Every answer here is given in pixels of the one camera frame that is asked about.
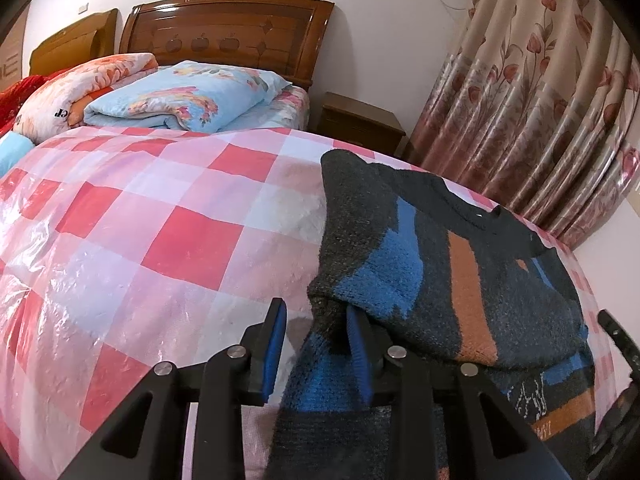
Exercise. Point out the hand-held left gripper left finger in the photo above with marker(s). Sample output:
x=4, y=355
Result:
x=274, y=345

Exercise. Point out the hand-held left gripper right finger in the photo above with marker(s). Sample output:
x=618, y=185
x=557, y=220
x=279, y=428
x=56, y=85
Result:
x=360, y=355

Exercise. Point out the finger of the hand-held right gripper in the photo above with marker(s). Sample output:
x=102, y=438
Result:
x=614, y=330
x=607, y=435

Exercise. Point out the dark grey blue orange sweater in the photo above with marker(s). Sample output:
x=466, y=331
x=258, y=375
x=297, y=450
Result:
x=450, y=270

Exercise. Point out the pink checked bed cover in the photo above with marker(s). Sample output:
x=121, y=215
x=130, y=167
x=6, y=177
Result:
x=165, y=240

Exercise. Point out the wooden nightstand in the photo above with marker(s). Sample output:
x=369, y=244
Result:
x=357, y=125

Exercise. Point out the pink floral curtain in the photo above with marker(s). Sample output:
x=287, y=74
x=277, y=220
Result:
x=540, y=100

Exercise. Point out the light blue floral folded quilt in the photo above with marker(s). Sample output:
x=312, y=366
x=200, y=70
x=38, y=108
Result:
x=190, y=90

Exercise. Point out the large carved wooden headboard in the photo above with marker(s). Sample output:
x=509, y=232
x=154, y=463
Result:
x=225, y=30

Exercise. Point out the plain light blue cloth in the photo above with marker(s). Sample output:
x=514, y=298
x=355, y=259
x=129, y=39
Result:
x=12, y=152

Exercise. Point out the orange floral folded quilt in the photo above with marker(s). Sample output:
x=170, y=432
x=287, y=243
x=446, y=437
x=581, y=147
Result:
x=75, y=85

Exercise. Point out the red blanket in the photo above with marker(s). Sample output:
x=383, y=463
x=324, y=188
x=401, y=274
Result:
x=20, y=95

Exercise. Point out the small plain wooden headboard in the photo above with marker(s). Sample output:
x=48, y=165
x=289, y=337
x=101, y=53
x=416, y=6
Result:
x=75, y=40

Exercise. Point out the beige cabinet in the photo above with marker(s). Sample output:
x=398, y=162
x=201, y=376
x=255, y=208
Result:
x=12, y=60

